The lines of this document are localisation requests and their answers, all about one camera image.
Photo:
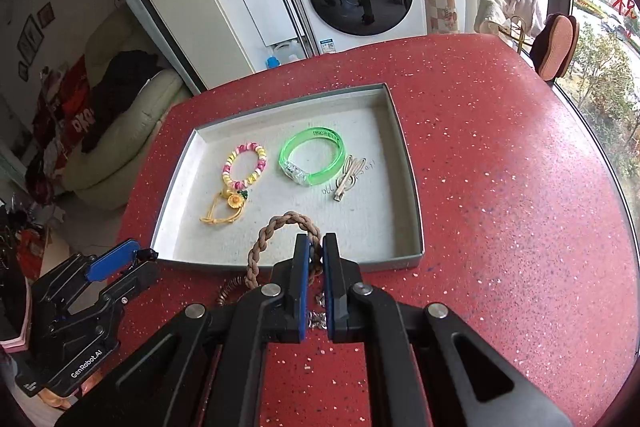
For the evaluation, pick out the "green translucent bangle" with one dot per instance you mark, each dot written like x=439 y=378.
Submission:
x=299 y=175

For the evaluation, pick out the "grey jewelry tray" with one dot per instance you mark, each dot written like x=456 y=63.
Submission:
x=378 y=222

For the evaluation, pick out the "framed picture on wall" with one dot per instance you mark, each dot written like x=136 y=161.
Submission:
x=30 y=40

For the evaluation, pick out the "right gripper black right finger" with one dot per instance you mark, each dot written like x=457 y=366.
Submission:
x=339 y=276

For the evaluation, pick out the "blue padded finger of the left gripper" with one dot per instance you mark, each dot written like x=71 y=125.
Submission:
x=112 y=261

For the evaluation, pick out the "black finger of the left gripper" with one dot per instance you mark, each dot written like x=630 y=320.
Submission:
x=138 y=277

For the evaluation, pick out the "light green armchair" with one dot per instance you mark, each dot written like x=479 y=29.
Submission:
x=105 y=177

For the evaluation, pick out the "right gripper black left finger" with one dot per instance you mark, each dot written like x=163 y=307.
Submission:
x=294 y=306

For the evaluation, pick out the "brown chair back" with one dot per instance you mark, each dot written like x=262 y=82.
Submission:
x=554 y=47

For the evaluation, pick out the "black clothing on armchair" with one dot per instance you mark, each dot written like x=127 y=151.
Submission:
x=124 y=77

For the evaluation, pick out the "red printed cushion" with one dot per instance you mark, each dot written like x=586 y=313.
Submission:
x=73 y=108

